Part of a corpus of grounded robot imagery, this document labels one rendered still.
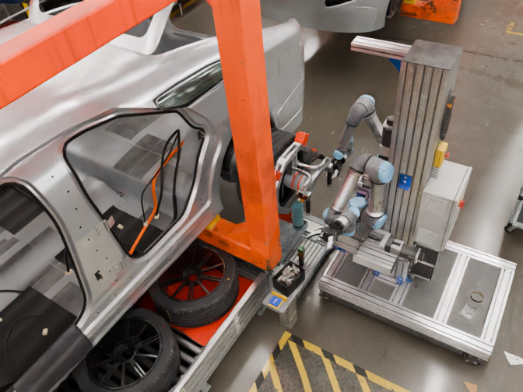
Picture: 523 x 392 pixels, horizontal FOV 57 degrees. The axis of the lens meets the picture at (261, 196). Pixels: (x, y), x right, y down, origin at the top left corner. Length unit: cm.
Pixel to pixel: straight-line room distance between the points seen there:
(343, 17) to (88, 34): 420
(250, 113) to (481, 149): 340
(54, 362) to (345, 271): 215
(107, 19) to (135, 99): 112
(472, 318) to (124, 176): 273
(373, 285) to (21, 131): 262
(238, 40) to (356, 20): 344
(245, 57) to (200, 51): 89
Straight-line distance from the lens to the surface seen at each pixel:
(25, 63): 158
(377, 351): 379
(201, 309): 343
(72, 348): 304
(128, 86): 285
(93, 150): 407
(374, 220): 315
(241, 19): 228
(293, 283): 340
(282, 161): 341
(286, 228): 415
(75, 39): 167
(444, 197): 307
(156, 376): 325
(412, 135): 292
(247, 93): 247
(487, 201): 492
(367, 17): 569
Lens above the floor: 334
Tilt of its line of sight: 45 degrees down
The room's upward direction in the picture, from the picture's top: 7 degrees counter-clockwise
